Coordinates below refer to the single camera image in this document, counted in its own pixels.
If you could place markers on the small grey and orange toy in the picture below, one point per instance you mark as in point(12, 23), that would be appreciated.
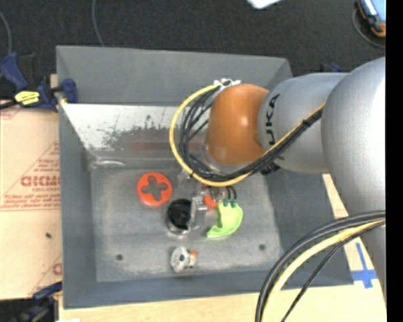
point(181, 258)

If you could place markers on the small orange round piece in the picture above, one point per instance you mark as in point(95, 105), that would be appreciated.
point(211, 201)

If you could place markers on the brown cardboard board red print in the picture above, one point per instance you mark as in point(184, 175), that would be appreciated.
point(27, 179)

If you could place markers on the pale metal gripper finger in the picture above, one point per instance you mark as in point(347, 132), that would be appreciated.
point(184, 177)
point(199, 213)

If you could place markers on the grey metal bin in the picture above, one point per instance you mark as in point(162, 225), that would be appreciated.
point(121, 79)

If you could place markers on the orange disc with cross slot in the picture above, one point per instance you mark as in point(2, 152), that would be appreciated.
point(146, 195)

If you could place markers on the lime green curved toy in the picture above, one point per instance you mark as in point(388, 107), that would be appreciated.
point(230, 218)

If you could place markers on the black round cap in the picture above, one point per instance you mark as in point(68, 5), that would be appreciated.
point(178, 213)

